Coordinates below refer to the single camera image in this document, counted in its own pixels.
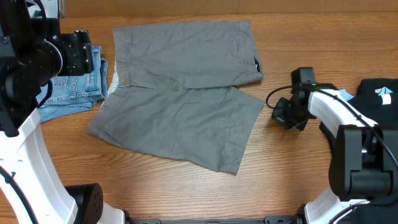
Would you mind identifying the grey cotton shorts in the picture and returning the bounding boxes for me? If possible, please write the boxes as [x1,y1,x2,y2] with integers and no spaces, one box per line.
[88,21,264,174]

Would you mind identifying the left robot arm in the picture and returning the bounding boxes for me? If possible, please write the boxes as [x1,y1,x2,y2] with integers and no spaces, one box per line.
[1,0,131,224]

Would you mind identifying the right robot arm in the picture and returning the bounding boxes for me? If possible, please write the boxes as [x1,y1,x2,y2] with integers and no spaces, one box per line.
[264,67,397,224]

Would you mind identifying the folded blue denim jeans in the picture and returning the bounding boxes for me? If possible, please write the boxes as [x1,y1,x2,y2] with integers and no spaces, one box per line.
[39,46,108,123]

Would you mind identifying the light blue garment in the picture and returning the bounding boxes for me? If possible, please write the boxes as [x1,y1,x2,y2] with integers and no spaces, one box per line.
[339,89,354,101]

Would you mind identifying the black shirt with label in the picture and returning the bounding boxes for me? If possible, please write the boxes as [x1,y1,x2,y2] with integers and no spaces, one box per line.
[319,78,398,150]

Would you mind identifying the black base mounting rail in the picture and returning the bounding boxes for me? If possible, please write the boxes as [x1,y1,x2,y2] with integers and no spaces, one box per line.
[126,215,306,224]

